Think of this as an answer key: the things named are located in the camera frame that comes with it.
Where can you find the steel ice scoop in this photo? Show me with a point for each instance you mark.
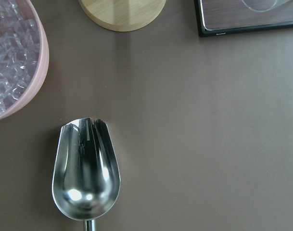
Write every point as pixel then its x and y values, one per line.
pixel 86 179

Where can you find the black glass rack tray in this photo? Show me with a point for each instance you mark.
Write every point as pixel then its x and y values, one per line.
pixel 223 17

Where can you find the wooden cup tree stand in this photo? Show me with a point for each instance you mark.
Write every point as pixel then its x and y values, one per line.
pixel 122 15

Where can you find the pink bowl of ice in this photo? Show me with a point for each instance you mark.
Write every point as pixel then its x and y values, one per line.
pixel 24 55

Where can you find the hanging wine glass far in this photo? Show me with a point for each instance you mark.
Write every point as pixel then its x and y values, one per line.
pixel 261 6

